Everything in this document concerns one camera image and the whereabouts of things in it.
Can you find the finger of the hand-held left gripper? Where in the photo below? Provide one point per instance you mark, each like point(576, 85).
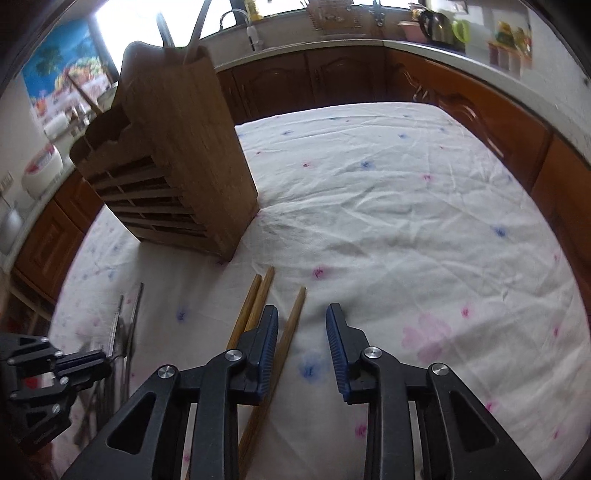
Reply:
point(51, 406)
point(85, 359)

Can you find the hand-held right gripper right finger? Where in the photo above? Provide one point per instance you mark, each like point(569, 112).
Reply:
point(334, 350)

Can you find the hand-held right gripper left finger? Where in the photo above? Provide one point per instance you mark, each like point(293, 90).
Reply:
point(270, 350)

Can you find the wooden chopstick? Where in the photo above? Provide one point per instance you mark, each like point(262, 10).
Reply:
point(288, 332)
point(85, 94)
point(242, 314)
point(263, 295)

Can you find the wooden utensil holder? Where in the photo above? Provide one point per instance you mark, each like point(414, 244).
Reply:
point(184, 138)

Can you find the metal spoon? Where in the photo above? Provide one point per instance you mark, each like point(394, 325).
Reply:
point(135, 314)

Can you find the white floral tablecloth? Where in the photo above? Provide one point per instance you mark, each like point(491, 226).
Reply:
point(392, 221)

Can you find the white and red rice cooker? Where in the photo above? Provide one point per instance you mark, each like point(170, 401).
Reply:
point(44, 170)

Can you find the paper towel roll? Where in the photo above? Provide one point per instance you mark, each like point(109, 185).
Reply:
point(56, 124)

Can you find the wooden base cabinets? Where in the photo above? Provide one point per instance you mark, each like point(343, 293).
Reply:
point(323, 78)

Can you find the grey kitchen countertop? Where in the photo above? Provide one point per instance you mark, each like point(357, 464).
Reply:
point(485, 74)

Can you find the chrome kitchen faucet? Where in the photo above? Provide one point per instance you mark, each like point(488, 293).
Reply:
point(251, 32)

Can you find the stainless steel kettle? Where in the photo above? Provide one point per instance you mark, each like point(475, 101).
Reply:
point(436, 27)

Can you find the row of spice jars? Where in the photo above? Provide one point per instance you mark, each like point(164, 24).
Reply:
point(505, 57)

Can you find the kitchen window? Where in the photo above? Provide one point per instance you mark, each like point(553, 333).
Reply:
point(286, 9)

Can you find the yellow bottle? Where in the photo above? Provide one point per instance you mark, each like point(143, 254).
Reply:
point(251, 8)

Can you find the green cup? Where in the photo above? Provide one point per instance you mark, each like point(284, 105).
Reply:
point(461, 30)

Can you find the fruit and palm wall poster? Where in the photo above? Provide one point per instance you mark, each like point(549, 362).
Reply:
point(60, 69)

